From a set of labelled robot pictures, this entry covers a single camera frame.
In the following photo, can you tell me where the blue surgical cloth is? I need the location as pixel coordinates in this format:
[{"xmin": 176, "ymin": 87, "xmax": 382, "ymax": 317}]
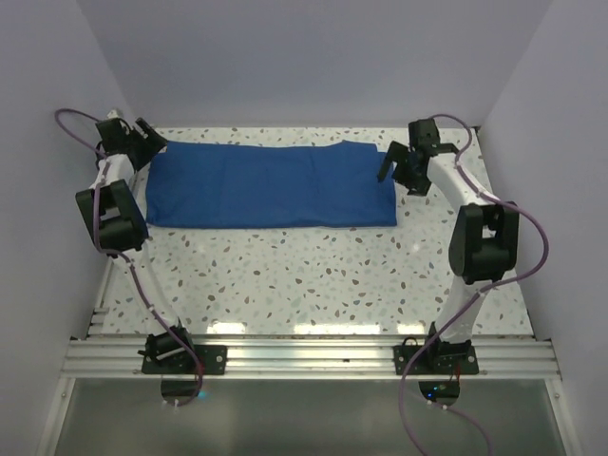
[{"xmin": 145, "ymin": 142, "xmax": 397, "ymax": 229}]

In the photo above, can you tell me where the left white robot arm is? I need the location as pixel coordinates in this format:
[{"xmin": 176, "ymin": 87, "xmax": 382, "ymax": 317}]
[{"xmin": 75, "ymin": 113, "xmax": 198, "ymax": 373}]

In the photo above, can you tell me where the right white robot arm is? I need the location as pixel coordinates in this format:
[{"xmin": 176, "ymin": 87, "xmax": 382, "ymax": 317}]
[{"xmin": 377, "ymin": 118, "xmax": 520, "ymax": 375}]

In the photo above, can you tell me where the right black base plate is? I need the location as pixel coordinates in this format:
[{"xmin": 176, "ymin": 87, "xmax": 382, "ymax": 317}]
[{"xmin": 392, "ymin": 336, "xmax": 480, "ymax": 375}]

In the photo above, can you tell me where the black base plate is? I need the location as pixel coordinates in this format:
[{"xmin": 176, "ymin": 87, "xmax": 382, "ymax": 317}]
[
  {"xmin": 138, "ymin": 330, "xmax": 228, "ymax": 375},
  {"xmin": 392, "ymin": 336, "xmax": 480, "ymax": 375}
]

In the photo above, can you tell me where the aluminium front rail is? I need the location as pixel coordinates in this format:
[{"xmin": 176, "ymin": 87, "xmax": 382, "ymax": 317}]
[{"xmin": 60, "ymin": 335, "xmax": 561, "ymax": 380}]

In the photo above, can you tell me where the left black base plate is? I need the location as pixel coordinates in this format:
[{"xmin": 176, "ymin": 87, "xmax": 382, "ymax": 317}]
[{"xmin": 138, "ymin": 330, "xmax": 228, "ymax": 375}]

